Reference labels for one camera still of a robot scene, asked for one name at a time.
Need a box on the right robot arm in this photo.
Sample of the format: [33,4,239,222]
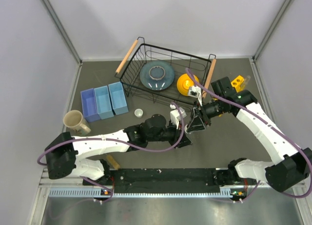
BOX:
[183,77,312,192]

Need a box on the blue ceramic plate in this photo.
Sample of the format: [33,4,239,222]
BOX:
[139,61,175,91]

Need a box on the small white cup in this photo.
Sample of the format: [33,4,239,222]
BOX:
[134,108,143,118]

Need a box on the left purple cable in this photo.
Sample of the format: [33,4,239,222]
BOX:
[37,102,185,204]

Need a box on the beige ceramic mug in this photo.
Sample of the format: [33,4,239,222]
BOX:
[63,110,91,136]

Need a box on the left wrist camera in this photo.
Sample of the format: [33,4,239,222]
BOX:
[170,107,187,126]

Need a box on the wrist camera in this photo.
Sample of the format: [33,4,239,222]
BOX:
[170,107,187,126]
[187,85,202,105]

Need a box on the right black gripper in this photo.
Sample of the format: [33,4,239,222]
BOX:
[187,97,225,133]

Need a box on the right light blue bin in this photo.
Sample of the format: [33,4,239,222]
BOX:
[108,82,129,115]

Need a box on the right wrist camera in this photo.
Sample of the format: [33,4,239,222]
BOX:
[187,85,202,105]

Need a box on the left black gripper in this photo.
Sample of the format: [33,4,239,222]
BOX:
[147,119,193,149]

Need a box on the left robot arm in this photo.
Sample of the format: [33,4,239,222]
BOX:
[45,114,192,184]

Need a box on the yellow test tube rack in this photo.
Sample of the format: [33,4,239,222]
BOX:
[231,75,245,92]

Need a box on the dark blue plastic bin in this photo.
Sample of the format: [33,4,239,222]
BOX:
[80,88,100,123]

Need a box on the black wire dish rack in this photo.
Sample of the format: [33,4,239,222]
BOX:
[115,37,216,111]

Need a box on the light blue bin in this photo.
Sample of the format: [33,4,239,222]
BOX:
[108,82,129,115]
[94,86,114,120]

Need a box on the middle light blue bin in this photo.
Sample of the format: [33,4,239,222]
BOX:
[94,86,114,120]

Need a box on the yellow ridged dome bowl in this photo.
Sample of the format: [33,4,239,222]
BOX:
[176,74,196,96]

